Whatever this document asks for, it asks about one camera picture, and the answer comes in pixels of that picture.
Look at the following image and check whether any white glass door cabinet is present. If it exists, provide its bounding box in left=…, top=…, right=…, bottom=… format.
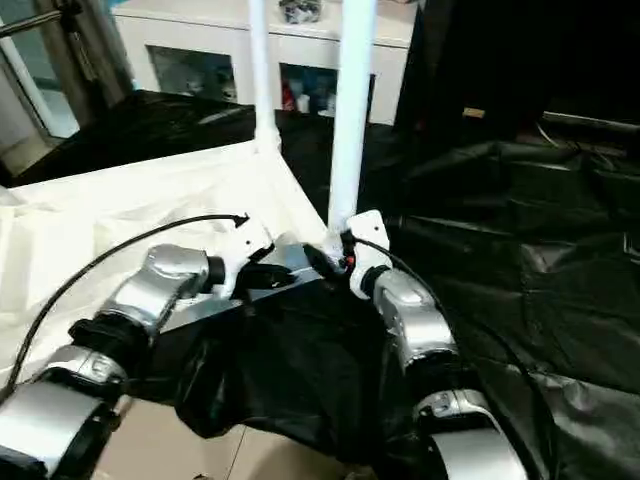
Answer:
left=111, top=0, right=417, bottom=127

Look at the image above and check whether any metal framed glass door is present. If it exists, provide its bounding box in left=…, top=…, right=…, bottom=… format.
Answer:
left=0, top=0, right=137, bottom=177

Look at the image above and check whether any black mat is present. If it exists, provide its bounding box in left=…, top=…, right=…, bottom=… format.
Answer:
left=0, top=89, right=640, bottom=480

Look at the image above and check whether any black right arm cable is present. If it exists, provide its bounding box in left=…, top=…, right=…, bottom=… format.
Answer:
left=341, top=231, right=562, bottom=480

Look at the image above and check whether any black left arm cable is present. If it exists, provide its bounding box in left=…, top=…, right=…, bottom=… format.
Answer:
left=0, top=212, right=252, bottom=397

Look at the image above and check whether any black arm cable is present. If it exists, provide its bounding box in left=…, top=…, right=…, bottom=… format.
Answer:
left=0, top=212, right=252, bottom=397
left=341, top=231, right=562, bottom=480

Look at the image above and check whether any blue white patterned jar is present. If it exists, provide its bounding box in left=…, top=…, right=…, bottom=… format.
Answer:
left=278, top=0, right=325, bottom=25

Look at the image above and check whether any white plastic table leg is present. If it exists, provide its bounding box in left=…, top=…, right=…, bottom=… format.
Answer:
left=321, top=0, right=380, bottom=257
left=246, top=0, right=282, bottom=155

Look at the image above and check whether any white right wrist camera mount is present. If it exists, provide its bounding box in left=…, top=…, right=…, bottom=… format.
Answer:
left=343, top=209, right=395, bottom=302

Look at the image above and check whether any white plastic table top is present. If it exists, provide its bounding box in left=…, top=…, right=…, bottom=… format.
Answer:
left=0, top=138, right=340, bottom=392

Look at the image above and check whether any long dark rod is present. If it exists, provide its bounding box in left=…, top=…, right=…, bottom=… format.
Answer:
left=541, top=111, right=640, bottom=135

